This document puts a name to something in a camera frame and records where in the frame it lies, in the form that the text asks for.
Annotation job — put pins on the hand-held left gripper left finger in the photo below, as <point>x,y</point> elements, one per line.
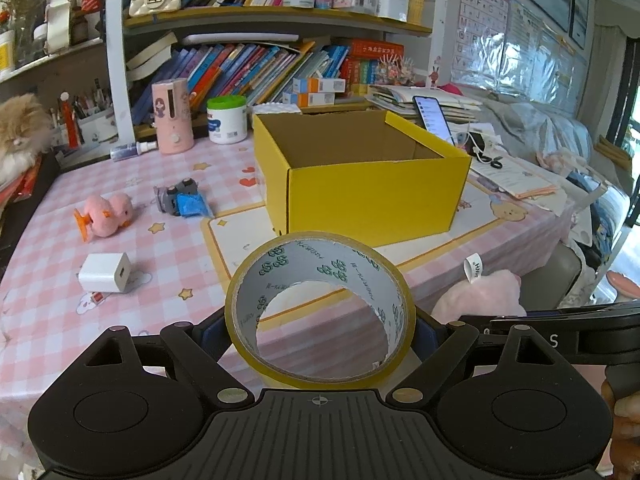
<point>216,331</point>

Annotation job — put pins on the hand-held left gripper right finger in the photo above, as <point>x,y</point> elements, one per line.
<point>426,334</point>

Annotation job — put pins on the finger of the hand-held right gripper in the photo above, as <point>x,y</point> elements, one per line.
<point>475,318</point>

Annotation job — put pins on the pink plush toy white tag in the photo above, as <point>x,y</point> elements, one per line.
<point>480,295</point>

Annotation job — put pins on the white charger adapter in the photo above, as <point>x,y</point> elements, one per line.
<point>107,272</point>

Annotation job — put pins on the blue purple toy truck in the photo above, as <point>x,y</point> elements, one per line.
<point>175,196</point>

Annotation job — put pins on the yellow cardboard box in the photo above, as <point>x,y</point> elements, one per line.
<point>350,200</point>

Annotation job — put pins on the person's right hand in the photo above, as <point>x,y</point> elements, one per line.
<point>622,425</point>

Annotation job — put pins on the grey chair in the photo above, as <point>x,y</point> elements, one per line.
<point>567,270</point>

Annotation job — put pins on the pink checkered tablecloth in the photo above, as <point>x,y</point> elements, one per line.
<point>150,255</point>

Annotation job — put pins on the printed paper sheets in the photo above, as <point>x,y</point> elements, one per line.
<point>520,177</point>

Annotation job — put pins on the black scissors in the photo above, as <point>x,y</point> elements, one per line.
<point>495,161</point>

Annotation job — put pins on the pink plush duck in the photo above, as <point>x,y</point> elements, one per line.
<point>107,212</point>

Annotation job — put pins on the small spray bottle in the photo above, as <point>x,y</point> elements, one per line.
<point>132,150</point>

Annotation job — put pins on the smartphone with lit screen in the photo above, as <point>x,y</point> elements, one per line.
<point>434,119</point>

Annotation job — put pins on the covered sofa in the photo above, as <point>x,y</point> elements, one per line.
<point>550,125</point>

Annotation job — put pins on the white jar green lid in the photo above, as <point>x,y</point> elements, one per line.
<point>227,122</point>

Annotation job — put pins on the pink cartoon dispenser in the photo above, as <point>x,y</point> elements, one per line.
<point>172,120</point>

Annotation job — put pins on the white quilted purse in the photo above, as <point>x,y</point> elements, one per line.
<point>272,107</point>

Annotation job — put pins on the stack of notebooks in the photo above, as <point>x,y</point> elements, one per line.
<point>395,97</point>

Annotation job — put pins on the desk pen holder with pens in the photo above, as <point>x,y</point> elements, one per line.
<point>95,127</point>

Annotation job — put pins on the orange white carton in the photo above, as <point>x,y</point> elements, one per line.
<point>320,85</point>
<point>310,99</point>

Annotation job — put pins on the colourful spiky decoration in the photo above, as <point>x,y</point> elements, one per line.
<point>395,70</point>

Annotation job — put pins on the row of leaning picture books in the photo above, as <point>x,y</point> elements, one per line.
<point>240,70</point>

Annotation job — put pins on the orange white fluffy cat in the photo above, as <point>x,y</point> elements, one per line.
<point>17,132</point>

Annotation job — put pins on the red boxed book set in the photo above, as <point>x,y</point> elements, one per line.
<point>375,52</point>

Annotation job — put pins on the white bookshelf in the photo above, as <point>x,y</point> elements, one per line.
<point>116,60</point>

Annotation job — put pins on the narrow framed picture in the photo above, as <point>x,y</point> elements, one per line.
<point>581,15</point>

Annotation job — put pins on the plain white pen holder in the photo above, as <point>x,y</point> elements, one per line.
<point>394,5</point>

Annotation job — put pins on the plastic covered wall chart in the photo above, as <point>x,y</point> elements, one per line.
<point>545,55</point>

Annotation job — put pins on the alphabet wall poster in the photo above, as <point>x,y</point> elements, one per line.
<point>477,20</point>

